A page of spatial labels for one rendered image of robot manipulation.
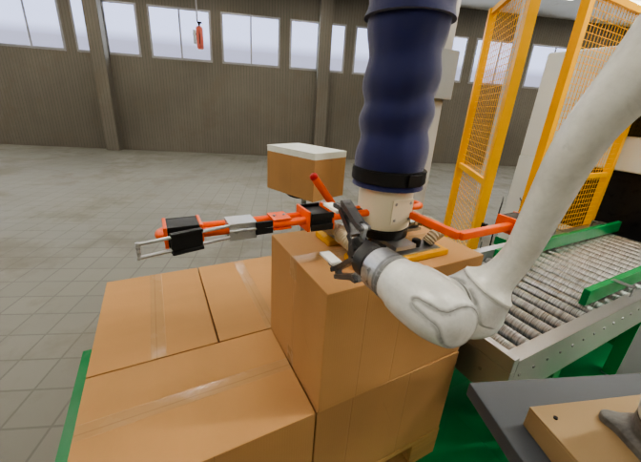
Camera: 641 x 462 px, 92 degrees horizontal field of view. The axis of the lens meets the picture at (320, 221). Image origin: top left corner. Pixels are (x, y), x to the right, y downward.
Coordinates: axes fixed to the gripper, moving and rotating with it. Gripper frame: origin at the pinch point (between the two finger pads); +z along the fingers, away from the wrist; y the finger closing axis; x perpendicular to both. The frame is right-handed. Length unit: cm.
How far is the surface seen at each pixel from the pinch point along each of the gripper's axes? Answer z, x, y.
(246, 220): 8.9, -18.7, -1.5
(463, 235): -16.0, 31.1, -0.8
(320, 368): -8.2, -3.6, 36.8
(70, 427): 68, -82, 108
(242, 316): 43, -12, 53
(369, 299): -8.4, 9.6, 17.9
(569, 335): -24, 99, 47
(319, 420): -8, -3, 57
